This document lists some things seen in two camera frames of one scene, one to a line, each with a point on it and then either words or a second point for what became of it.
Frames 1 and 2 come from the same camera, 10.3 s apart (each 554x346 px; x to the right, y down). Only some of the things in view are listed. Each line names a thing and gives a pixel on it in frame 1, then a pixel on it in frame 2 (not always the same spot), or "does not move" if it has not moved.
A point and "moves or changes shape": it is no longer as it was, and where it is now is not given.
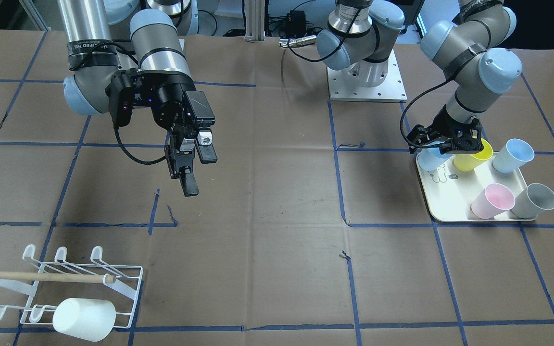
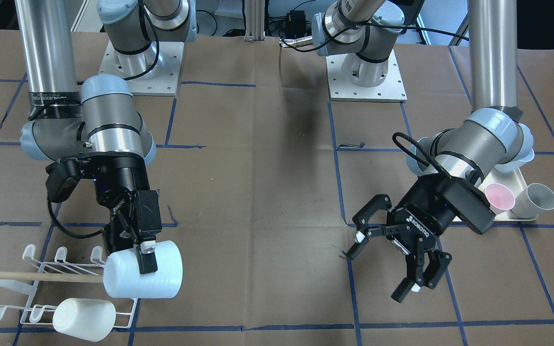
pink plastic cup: x=495 y=200 does not move
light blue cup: x=430 y=159 moves or changes shape
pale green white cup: x=91 y=319 does not move
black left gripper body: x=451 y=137 → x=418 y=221
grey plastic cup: x=536 y=198 does not move
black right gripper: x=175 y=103 → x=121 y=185
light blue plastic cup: x=515 y=153 does not move
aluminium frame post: x=255 y=21 does not move
